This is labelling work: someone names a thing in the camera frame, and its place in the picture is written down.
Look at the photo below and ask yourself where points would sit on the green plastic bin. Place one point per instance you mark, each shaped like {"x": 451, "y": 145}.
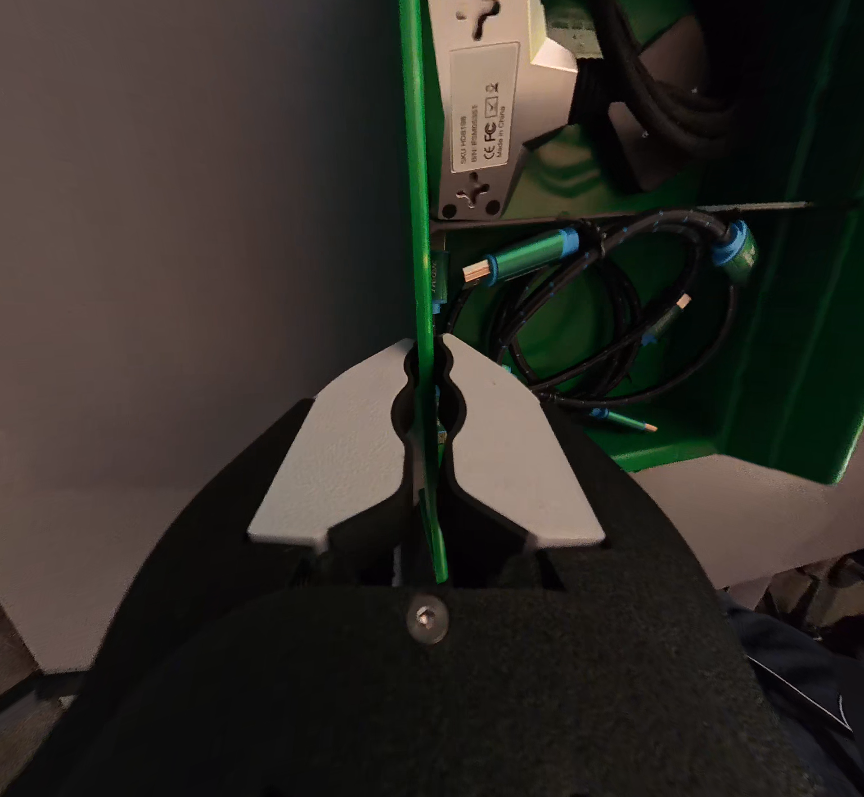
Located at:
{"x": 797, "y": 338}

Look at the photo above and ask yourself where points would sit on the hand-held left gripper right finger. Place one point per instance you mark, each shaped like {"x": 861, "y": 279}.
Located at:
{"x": 527, "y": 473}

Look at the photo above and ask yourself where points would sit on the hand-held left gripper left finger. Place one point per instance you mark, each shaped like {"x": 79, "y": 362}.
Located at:
{"x": 331, "y": 473}

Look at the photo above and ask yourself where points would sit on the silver port hub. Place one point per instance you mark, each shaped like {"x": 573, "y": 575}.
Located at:
{"x": 479, "y": 82}

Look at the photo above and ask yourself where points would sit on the black flat panel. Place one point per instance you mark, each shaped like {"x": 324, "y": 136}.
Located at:
{"x": 648, "y": 214}

